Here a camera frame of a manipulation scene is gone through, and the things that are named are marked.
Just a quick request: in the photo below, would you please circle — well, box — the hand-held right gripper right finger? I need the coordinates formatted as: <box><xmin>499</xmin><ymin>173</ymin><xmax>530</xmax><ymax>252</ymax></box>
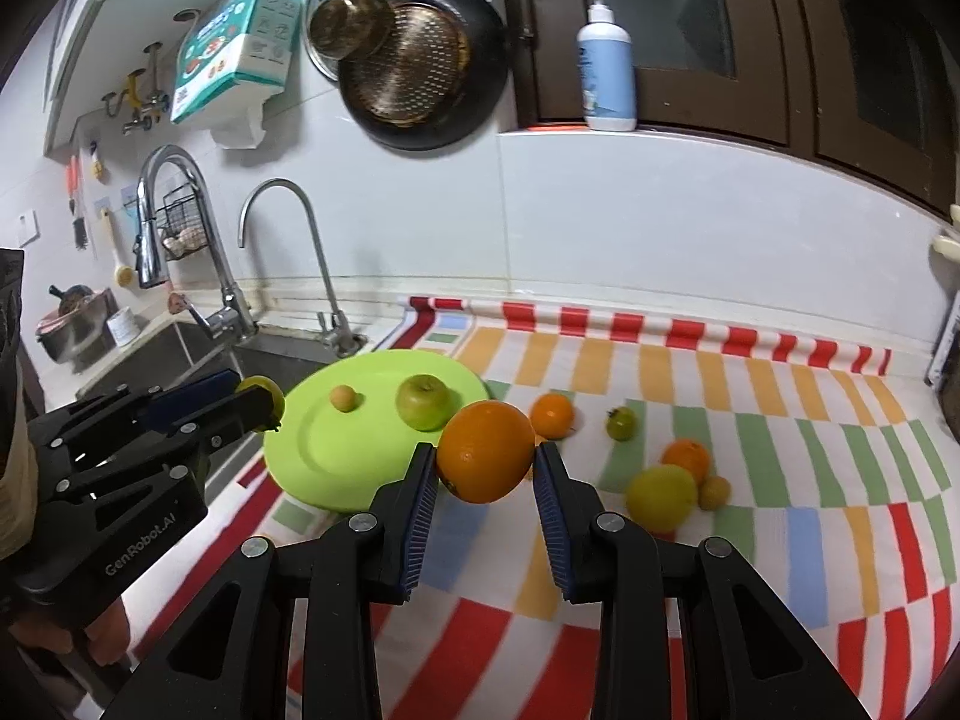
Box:
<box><xmin>531</xmin><ymin>441</ymin><xmax>863</xmax><ymax>720</ymax></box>

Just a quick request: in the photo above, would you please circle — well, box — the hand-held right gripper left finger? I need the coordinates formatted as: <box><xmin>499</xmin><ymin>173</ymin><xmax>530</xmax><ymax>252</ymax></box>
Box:
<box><xmin>101</xmin><ymin>441</ymin><xmax>440</xmax><ymax>720</ymax></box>

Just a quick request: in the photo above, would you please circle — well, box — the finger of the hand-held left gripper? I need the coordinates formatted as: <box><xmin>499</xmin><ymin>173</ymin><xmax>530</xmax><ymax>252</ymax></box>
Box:
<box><xmin>30</xmin><ymin>369</ymin><xmax>242</xmax><ymax>452</ymax></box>
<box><xmin>45</xmin><ymin>388</ymin><xmax>278</xmax><ymax>500</ymax></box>

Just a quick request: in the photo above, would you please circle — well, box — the small yellow-green fruit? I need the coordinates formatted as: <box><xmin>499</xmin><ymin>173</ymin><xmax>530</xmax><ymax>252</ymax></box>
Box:
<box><xmin>235</xmin><ymin>376</ymin><xmax>286</xmax><ymax>432</ymax></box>

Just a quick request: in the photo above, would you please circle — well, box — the green plate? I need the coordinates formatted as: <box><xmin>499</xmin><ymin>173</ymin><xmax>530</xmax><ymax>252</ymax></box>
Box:
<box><xmin>262</xmin><ymin>349</ymin><xmax>492</xmax><ymax>515</ymax></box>

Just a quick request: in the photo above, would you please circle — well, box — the large orange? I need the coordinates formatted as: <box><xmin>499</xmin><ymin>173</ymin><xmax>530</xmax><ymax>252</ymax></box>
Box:
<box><xmin>436</xmin><ymin>400</ymin><xmax>536</xmax><ymax>505</ymax></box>

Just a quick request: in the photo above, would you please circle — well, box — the yellow pear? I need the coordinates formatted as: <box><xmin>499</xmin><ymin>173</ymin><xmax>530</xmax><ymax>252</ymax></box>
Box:
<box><xmin>625</xmin><ymin>464</ymin><xmax>699</xmax><ymax>535</ymax></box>

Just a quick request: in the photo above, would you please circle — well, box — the small orange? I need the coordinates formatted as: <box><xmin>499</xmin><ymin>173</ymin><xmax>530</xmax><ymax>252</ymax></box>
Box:
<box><xmin>661</xmin><ymin>439</ymin><xmax>711</xmax><ymax>485</ymax></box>
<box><xmin>530</xmin><ymin>392</ymin><xmax>577</xmax><ymax>440</ymax></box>

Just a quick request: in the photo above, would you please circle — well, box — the person's left forearm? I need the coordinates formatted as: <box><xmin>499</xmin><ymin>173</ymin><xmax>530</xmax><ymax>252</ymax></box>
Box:
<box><xmin>0</xmin><ymin>360</ymin><xmax>40</xmax><ymax>563</ymax></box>

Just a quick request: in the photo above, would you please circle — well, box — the person's left hand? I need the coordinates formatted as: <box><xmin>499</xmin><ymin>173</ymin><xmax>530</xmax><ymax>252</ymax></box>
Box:
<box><xmin>7</xmin><ymin>596</ymin><xmax>132</xmax><ymax>668</ymax></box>

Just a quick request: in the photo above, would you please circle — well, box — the stainless steel sink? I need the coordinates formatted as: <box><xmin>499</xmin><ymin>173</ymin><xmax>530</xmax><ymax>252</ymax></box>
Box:
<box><xmin>75</xmin><ymin>319</ymin><xmax>353</xmax><ymax>511</ymax></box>

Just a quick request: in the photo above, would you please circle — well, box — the green apple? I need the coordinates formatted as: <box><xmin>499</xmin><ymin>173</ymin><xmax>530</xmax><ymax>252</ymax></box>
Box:
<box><xmin>396</xmin><ymin>375</ymin><xmax>456</xmax><ymax>432</ymax></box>

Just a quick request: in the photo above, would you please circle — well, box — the metal pot with red cloth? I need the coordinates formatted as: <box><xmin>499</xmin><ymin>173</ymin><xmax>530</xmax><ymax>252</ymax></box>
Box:
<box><xmin>37</xmin><ymin>283</ymin><xmax>119</xmax><ymax>365</ymax></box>

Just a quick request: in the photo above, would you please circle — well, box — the chrome pull-down faucet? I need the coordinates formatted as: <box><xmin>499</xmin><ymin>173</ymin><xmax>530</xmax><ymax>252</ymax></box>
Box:
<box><xmin>133</xmin><ymin>144</ymin><xmax>260</xmax><ymax>342</ymax></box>

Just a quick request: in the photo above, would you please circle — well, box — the chrome gooseneck faucet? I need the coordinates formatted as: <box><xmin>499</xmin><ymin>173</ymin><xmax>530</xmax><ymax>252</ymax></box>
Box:
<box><xmin>238</xmin><ymin>178</ymin><xmax>365</xmax><ymax>359</ymax></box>

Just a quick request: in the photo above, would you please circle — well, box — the striped colourful cloth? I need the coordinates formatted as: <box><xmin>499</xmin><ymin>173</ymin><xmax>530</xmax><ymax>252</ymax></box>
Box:
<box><xmin>112</xmin><ymin>296</ymin><xmax>960</xmax><ymax>720</ymax></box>

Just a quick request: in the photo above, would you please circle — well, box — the green white tissue pack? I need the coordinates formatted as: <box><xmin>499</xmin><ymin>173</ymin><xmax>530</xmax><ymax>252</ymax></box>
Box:
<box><xmin>170</xmin><ymin>0</ymin><xmax>303</xmax><ymax>151</ymax></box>

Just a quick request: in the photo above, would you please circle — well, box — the gold perforated strainer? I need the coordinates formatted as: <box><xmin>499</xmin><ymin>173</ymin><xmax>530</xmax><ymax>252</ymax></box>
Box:
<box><xmin>352</xmin><ymin>4</ymin><xmax>470</xmax><ymax>125</ymax></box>

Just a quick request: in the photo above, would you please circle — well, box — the small brass pot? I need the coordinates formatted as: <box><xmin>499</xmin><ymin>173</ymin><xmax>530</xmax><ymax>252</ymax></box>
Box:
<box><xmin>309</xmin><ymin>0</ymin><xmax>395</xmax><ymax>61</ymax></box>

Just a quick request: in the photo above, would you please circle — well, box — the black frying pan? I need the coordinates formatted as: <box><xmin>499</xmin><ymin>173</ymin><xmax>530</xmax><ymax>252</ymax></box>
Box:
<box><xmin>337</xmin><ymin>0</ymin><xmax>511</xmax><ymax>151</ymax></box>

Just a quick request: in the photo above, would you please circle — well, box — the white pump bottle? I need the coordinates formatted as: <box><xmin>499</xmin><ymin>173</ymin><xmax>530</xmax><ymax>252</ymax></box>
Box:
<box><xmin>576</xmin><ymin>0</ymin><xmax>638</xmax><ymax>132</ymax></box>

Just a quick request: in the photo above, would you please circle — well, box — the wooden long-handled brush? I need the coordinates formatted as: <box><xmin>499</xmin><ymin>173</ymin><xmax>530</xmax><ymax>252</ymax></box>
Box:
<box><xmin>101</xmin><ymin>210</ymin><xmax>136</xmax><ymax>287</ymax></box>

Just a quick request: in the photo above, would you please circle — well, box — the black wire basket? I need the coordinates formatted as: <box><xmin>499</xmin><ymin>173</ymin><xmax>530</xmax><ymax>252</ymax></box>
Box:
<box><xmin>159</xmin><ymin>191</ymin><xmax>207</xmax><ymax>262</ymax></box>

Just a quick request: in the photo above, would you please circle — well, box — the metal wall tap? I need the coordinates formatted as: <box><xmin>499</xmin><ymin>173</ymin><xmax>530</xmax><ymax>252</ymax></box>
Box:
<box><xmin>122</xmin><ymin>41</ymin><xmax>172</xmax><ymax>136</ymax></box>

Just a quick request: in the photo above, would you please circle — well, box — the dark brown window frame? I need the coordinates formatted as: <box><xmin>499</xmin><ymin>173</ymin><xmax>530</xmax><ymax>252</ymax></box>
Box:
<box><xmin>499</xmin><ymin>0</ymin><xmax>960</xmax><ymax>218</ymax></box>

